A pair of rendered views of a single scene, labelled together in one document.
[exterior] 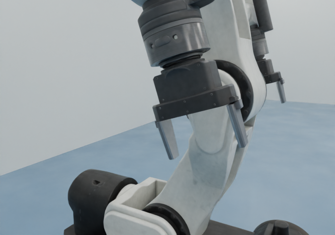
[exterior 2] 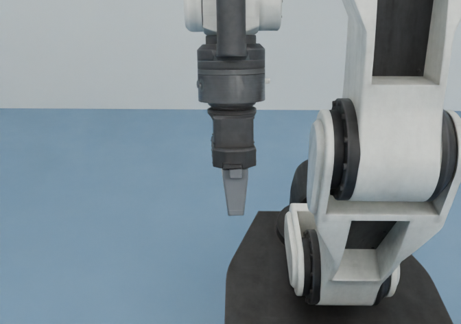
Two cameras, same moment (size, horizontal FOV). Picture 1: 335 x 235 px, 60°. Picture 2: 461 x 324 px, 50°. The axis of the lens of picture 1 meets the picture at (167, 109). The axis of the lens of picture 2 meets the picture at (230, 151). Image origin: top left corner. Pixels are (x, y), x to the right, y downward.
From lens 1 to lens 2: 61 cm
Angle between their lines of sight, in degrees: 60
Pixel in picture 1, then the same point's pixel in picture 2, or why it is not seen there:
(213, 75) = (225, 134)
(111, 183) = not seen: hidden behind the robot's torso
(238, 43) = (363, 93)
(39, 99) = not seen: hidden behind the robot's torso
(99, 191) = (304, 187)
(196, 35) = (216, 88)
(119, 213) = (289, 218)
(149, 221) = (296, 244)
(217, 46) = (355, 84)
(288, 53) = not seen: outside the picture
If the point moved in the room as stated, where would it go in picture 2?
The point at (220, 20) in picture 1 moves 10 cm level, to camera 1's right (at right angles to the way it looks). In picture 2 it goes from (360, 50) to (422, 75)
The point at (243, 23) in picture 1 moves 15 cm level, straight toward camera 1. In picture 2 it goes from (440, 53) to (326, 64)
